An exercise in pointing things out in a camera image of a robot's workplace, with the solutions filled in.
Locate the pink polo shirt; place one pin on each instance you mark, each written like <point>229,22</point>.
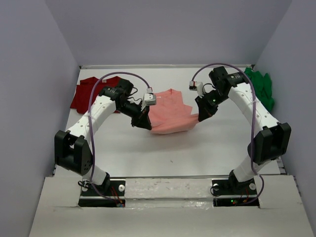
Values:
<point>170,114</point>

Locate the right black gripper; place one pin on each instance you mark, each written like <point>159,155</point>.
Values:
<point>205,111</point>

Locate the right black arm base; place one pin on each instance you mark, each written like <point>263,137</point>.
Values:
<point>230,192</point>

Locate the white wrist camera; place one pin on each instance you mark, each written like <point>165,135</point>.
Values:
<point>198,87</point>
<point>149,99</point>

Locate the aluminium rear table rail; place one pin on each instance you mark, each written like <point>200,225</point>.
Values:
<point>140,66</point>

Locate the crumpled green t-shirt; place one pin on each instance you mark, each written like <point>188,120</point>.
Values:
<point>263,87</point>

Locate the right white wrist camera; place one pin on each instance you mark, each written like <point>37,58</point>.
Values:
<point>198,87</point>

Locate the folded red t-shirt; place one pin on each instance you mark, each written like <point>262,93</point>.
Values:
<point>83,91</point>

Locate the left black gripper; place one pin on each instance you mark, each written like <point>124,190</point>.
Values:
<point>141,119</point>

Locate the white foam block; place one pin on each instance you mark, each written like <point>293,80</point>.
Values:
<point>163,188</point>

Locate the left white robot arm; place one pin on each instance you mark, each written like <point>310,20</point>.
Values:
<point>74,149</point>

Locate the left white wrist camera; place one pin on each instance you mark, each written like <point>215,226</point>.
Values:
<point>149,99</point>

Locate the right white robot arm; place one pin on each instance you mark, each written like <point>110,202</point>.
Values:
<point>269,137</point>

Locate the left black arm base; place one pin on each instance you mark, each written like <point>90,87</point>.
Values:
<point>111,196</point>

